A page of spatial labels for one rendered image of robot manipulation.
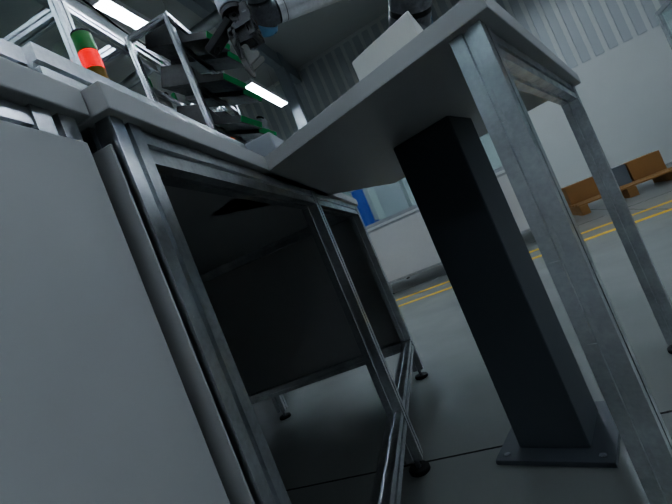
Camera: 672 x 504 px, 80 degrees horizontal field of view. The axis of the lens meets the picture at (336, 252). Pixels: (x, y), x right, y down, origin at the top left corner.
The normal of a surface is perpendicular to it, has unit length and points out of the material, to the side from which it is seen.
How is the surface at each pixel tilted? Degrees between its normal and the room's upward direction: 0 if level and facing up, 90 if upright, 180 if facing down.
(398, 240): 90
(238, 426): 90
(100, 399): 90
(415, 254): 90
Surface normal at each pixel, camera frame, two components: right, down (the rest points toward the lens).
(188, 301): 0.90, -0.38
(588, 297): -0.60, 0.22
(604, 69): -0.33, 0.10
